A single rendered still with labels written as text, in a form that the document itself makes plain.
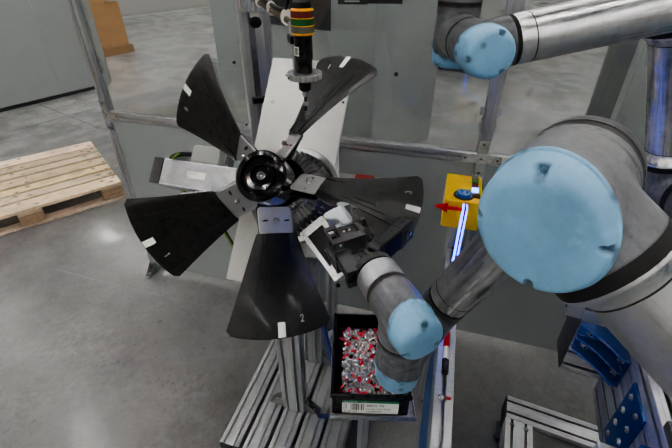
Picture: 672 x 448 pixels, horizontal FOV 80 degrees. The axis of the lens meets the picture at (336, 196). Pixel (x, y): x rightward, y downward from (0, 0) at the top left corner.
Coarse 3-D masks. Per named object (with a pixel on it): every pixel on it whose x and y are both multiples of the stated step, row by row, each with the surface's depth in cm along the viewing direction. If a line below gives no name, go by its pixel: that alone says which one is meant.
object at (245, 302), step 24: (264, 240) 89; (288, 240) 93; (264, 264) 88; (288, 264) 91; (240, 288) 86; (264, 288) 87; (288, 288) 90; (312, 288) 93; (240, 312) 85; (264, 312) 86; (288, 312) 88; (312, 312) 91; (240, 336) 85; (264, 336) 86; (288, 336) 87
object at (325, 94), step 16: (320, 64) 103; (336, 64) 98; (352, 64) 94; (368, 64) 91; (320, 80) 100; (336, 80) 94; (352, 80) 90; (368, 80) 88; (320, 96) 94; (336, 96) 90; (320, 112) 91; (304, 128) 91
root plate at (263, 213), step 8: (264, 208) 92; (272, 208) 93; (280, 208) 94; (288, 208) 96; (264, 216) 91; (272, 216) 93; (280, 216) 94; (288, 216) 95; (264, 224) 91; (272, 224) 92; (280, 224) 93; (288, 224) 95; (264, 232) 90; (272, 232) 92; (280, 232) 93; (288, 232) 94
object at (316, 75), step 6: (288, 24) 79; (288, 36) 78; (294, 60) 79; (294, 66) 80; (288, 72) 79; (294, 72) 79; (312, 72) 79; (318, 72) 79; (288, 78) 78; (294, 78) 77; (300, 78) 76; (306, 78) 76; (312, 78) 77; (318, 78) 78
